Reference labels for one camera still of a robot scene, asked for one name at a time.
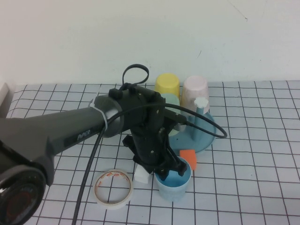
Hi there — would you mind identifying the white checkered tablecloth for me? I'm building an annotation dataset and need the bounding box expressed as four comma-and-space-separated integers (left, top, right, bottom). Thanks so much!
0, 81, 300, 225

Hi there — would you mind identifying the white foam cube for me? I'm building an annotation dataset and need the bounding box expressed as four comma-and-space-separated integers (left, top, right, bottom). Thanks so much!
134, 164, 150, 184

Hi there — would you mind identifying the pink plastic cup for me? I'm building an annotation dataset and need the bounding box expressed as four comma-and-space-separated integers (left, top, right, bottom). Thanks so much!
179, 75, 210, 116

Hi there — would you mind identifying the white side panel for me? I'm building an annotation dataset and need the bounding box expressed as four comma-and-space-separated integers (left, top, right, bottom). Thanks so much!
0, 82, 16, 119

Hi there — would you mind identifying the yellow plastic cup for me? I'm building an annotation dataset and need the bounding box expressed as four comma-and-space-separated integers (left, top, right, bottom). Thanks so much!
154, 73, 181, 99

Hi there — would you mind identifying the green plastic cup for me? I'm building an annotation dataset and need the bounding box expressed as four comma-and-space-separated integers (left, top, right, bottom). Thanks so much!
161, 93, 181, 138

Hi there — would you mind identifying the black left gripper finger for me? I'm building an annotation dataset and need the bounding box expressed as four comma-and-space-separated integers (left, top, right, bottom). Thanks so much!
154, 167, 170, 182
174, 157, 188, 176

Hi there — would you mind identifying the white tape roll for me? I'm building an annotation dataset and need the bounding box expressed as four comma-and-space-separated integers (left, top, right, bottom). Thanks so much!
93, 168, 135, 210

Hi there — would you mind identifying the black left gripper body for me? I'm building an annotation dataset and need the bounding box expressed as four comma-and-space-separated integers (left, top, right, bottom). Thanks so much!
123, 116, 186, 174

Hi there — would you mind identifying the black looped cable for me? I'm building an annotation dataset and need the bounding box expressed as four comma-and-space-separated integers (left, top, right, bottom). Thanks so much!
121, 64, 150, 90

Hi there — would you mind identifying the blue cup stand with pegs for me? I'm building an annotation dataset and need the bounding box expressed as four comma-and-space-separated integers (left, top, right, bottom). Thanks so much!
168, 97, 216, 154

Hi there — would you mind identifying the light blue plastic cup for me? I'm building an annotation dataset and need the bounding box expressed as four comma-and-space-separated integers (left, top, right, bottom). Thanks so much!
153, 156, 193, 202

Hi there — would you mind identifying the long black camera cable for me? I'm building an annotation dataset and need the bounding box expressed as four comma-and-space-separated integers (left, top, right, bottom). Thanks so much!
72, 103, 228, 225

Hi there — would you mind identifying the orange foam cube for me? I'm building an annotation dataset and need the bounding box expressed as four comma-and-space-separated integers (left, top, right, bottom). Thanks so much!
180, 149, 197, 171

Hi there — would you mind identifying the white zip tie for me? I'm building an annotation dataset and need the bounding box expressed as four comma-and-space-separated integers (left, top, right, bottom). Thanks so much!
90, 99, 109, 132

